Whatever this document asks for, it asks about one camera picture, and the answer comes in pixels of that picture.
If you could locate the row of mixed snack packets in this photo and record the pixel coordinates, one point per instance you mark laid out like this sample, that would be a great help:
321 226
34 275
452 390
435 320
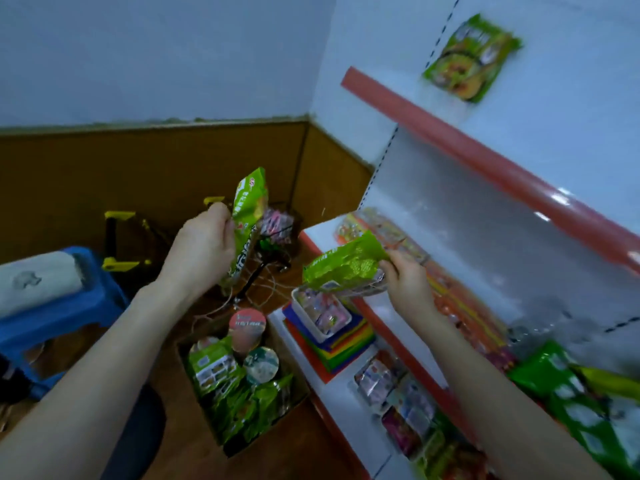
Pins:
405 409

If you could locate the brown cardboard box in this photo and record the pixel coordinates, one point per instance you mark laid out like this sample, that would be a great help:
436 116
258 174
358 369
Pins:
295 374

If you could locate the person's right forearm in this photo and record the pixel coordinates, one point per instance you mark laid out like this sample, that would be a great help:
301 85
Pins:
495 404

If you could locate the pile of green noodle packets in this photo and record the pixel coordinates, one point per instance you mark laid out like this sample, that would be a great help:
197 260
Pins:
235 394

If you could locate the blue plastic stool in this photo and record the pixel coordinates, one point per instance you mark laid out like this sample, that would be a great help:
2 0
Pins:
75 304

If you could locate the pale green lid noodle cup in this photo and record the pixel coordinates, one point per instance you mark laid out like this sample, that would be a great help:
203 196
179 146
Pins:
261 364

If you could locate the pink snack packet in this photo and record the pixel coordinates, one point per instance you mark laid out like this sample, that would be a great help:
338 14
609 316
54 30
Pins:
276 225

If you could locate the person's right thumb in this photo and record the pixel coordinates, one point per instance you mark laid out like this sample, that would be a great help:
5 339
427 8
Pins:
387 273

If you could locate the person's dark trouser leg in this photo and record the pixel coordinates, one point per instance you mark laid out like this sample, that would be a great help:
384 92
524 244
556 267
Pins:
137 434

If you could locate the person's left forearm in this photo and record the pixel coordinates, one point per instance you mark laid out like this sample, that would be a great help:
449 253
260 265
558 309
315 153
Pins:
95 384

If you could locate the white tray of packets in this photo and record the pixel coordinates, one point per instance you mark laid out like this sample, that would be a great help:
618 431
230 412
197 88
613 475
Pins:
320 314

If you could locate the person's right hand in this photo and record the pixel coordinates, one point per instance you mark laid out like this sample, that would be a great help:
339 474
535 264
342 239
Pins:
411 294

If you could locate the stack of coloured trays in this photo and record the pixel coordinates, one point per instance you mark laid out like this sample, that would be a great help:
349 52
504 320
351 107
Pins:
340 347

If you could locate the row of orange packets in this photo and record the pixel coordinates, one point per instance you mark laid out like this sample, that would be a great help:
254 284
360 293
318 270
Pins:
465 304

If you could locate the person's left hand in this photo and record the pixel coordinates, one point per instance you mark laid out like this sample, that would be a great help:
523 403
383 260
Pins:
195 254

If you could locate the person's left thumb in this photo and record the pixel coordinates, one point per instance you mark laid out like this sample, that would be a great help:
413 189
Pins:
229 239

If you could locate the grey cushion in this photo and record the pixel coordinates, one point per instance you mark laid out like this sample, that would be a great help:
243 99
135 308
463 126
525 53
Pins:
37 282

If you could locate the white metal shelf unit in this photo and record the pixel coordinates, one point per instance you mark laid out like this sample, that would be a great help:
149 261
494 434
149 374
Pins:
525 159

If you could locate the green noodle packet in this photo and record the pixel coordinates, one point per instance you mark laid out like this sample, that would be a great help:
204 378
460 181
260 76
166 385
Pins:
470 57
247 214
345 264

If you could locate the pink lid noodle cup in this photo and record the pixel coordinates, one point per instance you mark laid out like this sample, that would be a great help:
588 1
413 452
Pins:
247 327

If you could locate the heap of green shelf packets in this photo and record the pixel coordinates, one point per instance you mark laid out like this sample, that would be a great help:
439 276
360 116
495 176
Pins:
575 394

